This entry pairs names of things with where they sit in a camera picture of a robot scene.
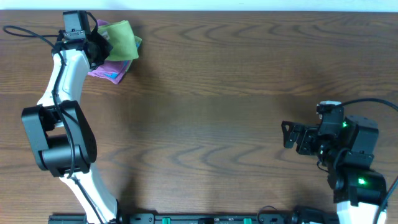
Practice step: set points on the green folded cloth under stack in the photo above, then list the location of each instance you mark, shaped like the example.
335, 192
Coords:
135, 54

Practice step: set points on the purple folded cloth on top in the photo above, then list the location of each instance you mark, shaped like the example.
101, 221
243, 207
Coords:
102, 23

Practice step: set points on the blue folded cloth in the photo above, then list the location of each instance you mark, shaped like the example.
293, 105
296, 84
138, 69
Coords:
115, 70

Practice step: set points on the light green microfiber cloth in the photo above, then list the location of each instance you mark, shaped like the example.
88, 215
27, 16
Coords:
121, 37

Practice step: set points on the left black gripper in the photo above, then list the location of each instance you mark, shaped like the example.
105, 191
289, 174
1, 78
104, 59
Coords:
99, 51

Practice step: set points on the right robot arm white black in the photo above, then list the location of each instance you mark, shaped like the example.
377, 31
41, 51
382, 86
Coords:
345, 147

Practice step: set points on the purple folded cloth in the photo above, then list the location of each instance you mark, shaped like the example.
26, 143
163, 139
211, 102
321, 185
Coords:
102, 23
99, 72

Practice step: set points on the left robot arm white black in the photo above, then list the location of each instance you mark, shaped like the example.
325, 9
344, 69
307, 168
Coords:
60, 137

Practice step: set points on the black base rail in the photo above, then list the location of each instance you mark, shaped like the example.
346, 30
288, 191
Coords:
266, 215

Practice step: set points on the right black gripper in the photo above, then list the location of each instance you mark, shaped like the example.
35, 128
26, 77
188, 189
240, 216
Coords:
301, 140

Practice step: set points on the purple folded cloth at bottom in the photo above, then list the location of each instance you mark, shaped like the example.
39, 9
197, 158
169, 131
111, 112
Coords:
99, 72

